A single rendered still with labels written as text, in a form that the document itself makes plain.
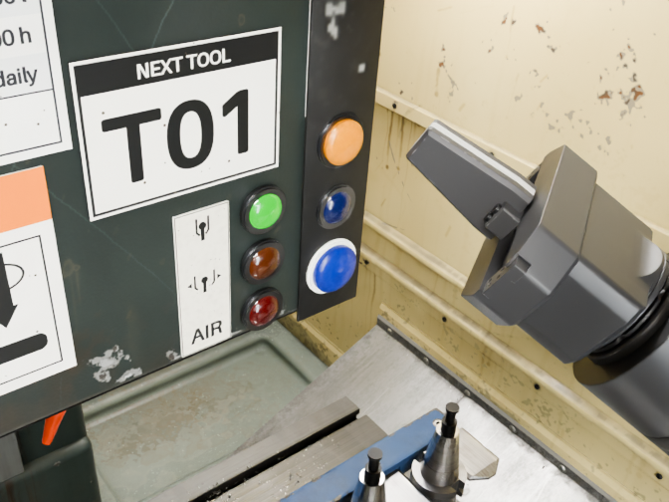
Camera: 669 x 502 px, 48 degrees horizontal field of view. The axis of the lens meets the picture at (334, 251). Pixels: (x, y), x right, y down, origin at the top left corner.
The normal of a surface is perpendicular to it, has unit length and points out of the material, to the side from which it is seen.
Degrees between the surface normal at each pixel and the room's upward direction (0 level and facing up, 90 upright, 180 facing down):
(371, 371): 24
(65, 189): 90
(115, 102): 90
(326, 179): 90
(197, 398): 0
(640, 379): 92
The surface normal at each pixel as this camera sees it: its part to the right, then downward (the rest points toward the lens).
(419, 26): -0.78, 0.30
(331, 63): 0.62, 0.47
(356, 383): -0.26, -0.63
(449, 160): -0.36, 0.50
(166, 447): 0.06, -0.83
